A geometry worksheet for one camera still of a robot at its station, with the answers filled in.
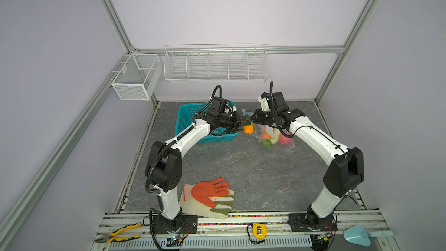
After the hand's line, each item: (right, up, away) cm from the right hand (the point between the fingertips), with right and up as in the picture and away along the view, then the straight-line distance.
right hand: (251, 118), depth 85 cm
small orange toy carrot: (+8, -9, +6) cm, 14 cm away
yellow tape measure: (+2, -47, -14) cm, 49 cm away
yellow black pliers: (-60, -49, -15) cm, 78 cm away
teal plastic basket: (-37, +4, +23) cm, 44 cm away
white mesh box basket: (-65, +23, +17) cm, 71 cm away
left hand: (-1, -4, -5) cm, 6 cm away
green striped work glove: (-27, -41, -6) cm, 50 cm away
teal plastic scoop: (+42, -48, -14) cm, 65 cm away
